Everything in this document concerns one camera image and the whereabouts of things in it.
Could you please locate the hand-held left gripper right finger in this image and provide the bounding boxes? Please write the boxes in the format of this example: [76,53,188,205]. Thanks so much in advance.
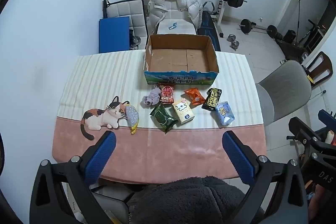
[222,130,309,224]

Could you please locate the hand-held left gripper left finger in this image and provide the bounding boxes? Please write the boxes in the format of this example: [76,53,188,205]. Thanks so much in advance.
[29,131,117,224]

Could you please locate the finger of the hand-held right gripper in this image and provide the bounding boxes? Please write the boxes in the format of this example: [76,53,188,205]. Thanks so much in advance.
[318,109,336,125]
[287,116,324,151]

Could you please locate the blue tissue packet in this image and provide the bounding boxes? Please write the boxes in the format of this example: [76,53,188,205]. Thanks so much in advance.
[215,101,235,126]

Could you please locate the grey shell chair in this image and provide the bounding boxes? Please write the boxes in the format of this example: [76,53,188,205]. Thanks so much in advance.
[255,60,312,125]

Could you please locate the brown wooden chair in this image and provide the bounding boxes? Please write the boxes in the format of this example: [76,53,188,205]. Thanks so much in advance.
[304,51,333,87]

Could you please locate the silver mesh scrubber packet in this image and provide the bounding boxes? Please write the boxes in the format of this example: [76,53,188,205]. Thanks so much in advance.
[125,104,140,135]

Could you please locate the person's dark fleece clothing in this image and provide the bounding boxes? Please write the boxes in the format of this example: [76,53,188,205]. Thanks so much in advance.
[131,176,266,224]

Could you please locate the black snack packet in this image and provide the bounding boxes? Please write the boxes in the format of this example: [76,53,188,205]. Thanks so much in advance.
[201,87,222,111]

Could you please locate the cream tissue packet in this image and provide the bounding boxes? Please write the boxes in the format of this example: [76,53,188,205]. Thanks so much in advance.
[172,98,196,125]

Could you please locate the green wipes packet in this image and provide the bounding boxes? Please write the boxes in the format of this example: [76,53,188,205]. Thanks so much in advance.
[149,103,178,133]

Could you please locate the orange snack packet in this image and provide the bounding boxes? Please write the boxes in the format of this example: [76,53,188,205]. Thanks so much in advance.
[183,88,206,106]

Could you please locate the black exercise equipment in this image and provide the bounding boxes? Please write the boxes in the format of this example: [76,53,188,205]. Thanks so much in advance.
[275,0,327,61]

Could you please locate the purple cloth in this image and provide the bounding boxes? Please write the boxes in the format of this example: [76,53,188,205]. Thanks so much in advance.
[142,87,161,108]

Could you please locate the cat print tablecloth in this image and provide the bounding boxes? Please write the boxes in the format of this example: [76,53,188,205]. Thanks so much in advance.
[52,52,267,185]

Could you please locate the red snack packet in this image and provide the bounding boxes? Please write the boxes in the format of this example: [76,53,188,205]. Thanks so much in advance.
[159,84,175,105]

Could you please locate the black floor barbell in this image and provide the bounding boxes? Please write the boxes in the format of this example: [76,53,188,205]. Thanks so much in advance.
[238,18,278,38]

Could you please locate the open cardboard box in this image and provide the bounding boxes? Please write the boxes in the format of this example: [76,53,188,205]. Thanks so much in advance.
[143,34,220,85]

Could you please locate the blue folded mat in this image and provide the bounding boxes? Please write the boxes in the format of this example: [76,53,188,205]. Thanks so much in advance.
[98,16,131,54]

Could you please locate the blue black weight bench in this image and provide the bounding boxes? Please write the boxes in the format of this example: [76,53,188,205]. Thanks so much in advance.
[197,0,221,52]

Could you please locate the white padded chair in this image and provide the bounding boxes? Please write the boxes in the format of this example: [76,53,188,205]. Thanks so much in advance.
[153,17,198,36]

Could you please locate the white quilted chair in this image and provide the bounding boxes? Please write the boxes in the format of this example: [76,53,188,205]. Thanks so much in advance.
[102,0,148,39]

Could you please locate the white puffer jacket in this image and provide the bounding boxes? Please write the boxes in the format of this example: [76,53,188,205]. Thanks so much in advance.
[147,0,203,34]

